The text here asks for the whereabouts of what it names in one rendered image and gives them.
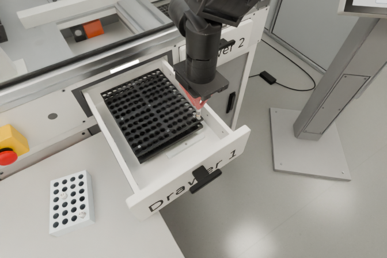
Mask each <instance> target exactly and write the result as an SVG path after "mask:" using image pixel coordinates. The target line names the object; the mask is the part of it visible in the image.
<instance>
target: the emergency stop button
mask: <svg viewBox="0 0 387 258"><path fill-rule="evenodd" d="M17 158H18V156H17V153H15V152H14V151H3V152H1V153H0V165H1V166H6V165H10V164H12V163H14V162H15V161H16V160H17Z"/></svg>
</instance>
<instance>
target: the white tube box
mask: <svg viewBox="0 0 387 258"><path fill-rule="evenodd" d="M63 192H64V193H66V194H67V198H66V199H62V198H60V194H61V193H63ZM80 211H84V212H85V213H86V216H85V217H84V218H81V217H79V216H78V213H79V212H80ZM94 223H95V214H94V202H93V189H92V177H91V175H90V174H89V173H88V171H87V170H83V171H80V172H77V173H74V174H70V175H68V176H65V177H61V178H58V179H55V180H51V182H50V225H49V234H51V235H53V236H56V237H59V236H62V235H64V234H67V233H70V232H73V231H75V230H78V229H81V228H83V227H86V226H89V225H92V224H94Z"/></svg>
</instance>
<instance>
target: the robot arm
mask: <svg viewBox="0 0 387 258"><path fill-rule="evenodd" d="M258 1H259V0H171V1H170V4H169V7H168V13H169V16H170V18H171V19H172V21H173V22H174V24H175V26H176V27H177V29H178V30H179V32H180V34H181V35H182V36H183V37H185V49H186V50H185V60H183V61H181V62H178V63H176V64H174V65H173V71H174V72H175V79H176V80H177V81H178V82H179V85H180V87H181V88H182V90H183V91H184V93H185V94H186V95H187V97H188V98H189V100H190V101H191V103H192V104H193V105H194V106H195V107H196V109H197V110H199V109H201V108H202V107H203V106H204V105H205V103H206V102H207V100H208V99H209V98H211V96H212V95H213V94H214V93H216V92H218V93H220V92H222V91H224V90H226V89H227V88H228V87H229V81H228V80H227V79H226V78H225V77H224V76H223V75H221V74H220V73H219V72H218V71H217V70H216V68H217V60H218V52H219V45H220V40H221V32H222V24H226V25H230V26H233V27H236V28H237V27H238V26H239V24H240V22H241V20H242V19H243V17H244V15H246V14H247V12H249V11H250V10H251V8H253V7H254V5H255V4H257V3H258ZM200 101H202V102H201V103H200Z"/></svg>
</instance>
